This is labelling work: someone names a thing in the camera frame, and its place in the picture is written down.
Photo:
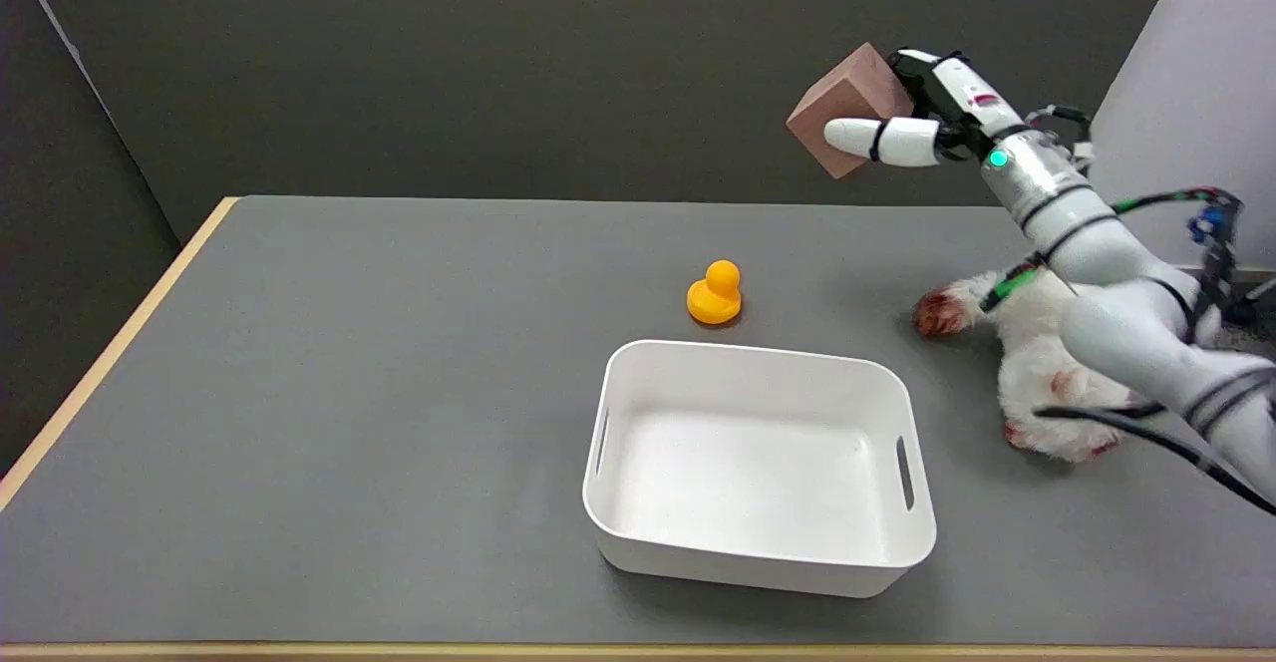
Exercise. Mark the yellow rubber duck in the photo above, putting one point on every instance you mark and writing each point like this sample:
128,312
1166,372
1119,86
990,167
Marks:
715,292

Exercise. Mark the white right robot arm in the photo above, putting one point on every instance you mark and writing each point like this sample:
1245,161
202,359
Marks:
1107,263

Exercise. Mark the white plush toy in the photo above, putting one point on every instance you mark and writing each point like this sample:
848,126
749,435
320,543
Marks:
1037,363

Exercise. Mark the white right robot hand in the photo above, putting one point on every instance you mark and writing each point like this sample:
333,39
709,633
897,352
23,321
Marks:
962,94

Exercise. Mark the brown wooden cube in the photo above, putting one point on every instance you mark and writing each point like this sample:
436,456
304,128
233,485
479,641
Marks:
847,104

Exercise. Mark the white plastic box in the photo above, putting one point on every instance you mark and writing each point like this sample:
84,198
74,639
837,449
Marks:
758,468

